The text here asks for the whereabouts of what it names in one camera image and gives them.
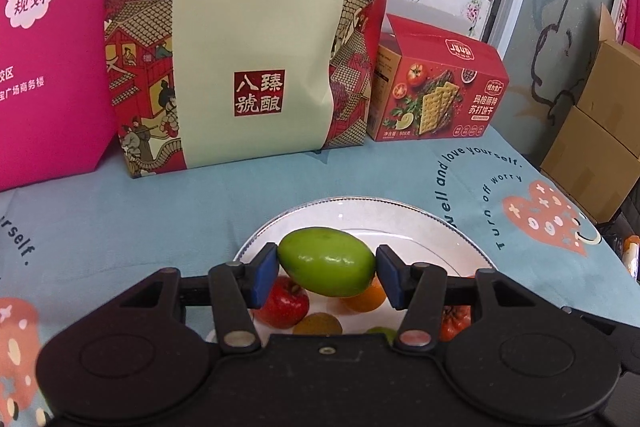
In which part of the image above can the red and green gift bag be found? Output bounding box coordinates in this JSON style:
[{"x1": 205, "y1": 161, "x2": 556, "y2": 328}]
[{"x1": 103, "y1": 0, "x2": 399, "y2": 180}]

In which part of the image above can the red apple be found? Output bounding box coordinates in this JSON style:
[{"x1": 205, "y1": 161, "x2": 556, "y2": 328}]
[{"x1": 252, "y1": 277, "x2": 311, "y2": 329}]

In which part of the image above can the grey panel with cartoon drawing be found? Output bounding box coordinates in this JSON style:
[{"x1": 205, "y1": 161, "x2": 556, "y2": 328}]
[{"x1": 500, "y1": 0, "x2": 632, "y2": 170}]

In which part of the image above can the blue printed tablecloth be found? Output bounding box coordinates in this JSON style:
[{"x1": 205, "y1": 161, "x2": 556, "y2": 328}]
[{"x1": 0, "y1": 126, "x2": 640, "y2": 427}]

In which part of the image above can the orange capped bottle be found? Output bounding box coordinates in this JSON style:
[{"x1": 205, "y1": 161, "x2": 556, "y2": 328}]
[{"x1": 621, "y1": 234, "x2": 640, "y2": 282}]

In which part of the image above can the pink tote bag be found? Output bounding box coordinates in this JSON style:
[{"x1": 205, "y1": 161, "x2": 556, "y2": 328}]
[{"x1": 0, "y1": 0, "x2": 119, "y2": 192}]

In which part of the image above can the cardboard box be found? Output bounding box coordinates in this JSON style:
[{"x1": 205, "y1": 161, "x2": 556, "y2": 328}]
[
  {"x1": 539, "y1": 106, "x2": 640, "y2": 226},
  {"x1": 569, "y1": 3, "x2": 640, "y2": 128}
]

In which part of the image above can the white plate with dark rim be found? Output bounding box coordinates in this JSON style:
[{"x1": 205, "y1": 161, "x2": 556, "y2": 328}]
[{"x1": 232, "y1": 197, "x2": 494, "y2": 344}]

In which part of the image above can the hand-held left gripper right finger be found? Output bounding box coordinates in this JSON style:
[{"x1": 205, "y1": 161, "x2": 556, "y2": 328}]
[{"x1": 375, "y1": 244, "x2": 527, "y2": 354}]

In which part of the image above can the small brownish green fruit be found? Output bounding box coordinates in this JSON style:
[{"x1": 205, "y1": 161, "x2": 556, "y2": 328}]
[{"x1": 292, "y1": 312, "x2": 344, "y2": 337}]

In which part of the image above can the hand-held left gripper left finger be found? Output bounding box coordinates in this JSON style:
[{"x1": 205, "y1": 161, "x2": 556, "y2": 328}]
[{"x1": 117, "y1": 243, "x2": 279, "y2": 354}]

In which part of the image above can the orange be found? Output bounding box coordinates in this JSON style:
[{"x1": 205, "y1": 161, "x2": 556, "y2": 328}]
[{"x1": 342, "y1": 283, "x2": 389, "y2": 314}]

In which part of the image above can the large green mango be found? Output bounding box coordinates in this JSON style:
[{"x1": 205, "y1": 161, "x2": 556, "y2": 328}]
[{"x1": 277, "y1": 228, "x2": 377, "y2": 299}]

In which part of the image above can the ribbed red tomato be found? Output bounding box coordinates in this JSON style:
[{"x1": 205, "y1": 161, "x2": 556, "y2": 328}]
[{"x1": 439, "y1": 304, "x2": 474, "y2": 342}]

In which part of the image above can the red cracker box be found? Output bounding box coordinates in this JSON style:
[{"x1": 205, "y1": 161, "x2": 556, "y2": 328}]
[{"x1": 367, "y1": 13, "x2": 511, "y2": 142}]

